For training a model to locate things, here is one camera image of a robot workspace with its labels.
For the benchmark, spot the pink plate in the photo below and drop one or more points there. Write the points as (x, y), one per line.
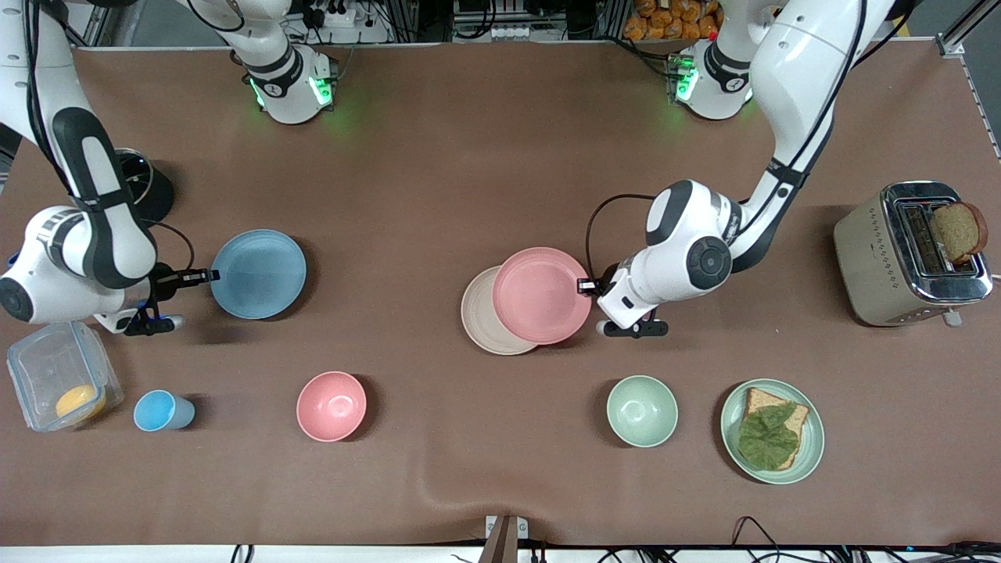
(541, 295)

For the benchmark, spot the blue plate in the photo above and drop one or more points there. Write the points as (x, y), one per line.
(260, 274)

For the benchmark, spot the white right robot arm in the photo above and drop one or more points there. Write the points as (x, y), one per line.
(94, 211)

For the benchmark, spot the clear plastic container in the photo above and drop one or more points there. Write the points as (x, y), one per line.
(47, 375)

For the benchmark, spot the yellow round food piece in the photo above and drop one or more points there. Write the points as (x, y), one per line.
(80, 402)

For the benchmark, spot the blue cup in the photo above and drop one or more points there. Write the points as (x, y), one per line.
(160, 410)

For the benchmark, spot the beige plate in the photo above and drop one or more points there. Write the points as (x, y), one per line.
(478, 317)

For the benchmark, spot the green bowl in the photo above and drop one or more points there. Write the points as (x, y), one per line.
(642, 411)

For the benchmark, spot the bread slice under lettuce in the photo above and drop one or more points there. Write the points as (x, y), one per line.
(762, 400)

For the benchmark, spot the brown table mat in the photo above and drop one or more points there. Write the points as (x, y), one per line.
(438, 156)

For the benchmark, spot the pink bowl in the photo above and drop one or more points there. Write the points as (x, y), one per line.
(331, 406)

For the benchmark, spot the green lettuce leaf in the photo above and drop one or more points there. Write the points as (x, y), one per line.
(768, 439)

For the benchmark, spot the green plate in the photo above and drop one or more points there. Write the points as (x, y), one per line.
(813, 438)

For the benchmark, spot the beige chrome toaster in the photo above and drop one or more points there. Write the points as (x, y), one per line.
(868, 266)

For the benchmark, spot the white power strip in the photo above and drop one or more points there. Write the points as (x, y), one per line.
(510, 33)
(340, 14)

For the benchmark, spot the bag of orange buns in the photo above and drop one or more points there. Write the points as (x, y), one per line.
(672, 19)

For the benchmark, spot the brown toast slice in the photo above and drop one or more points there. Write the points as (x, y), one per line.
(960, 231)

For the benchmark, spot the metal corner bracket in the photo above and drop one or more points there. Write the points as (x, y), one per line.
(952, 47)

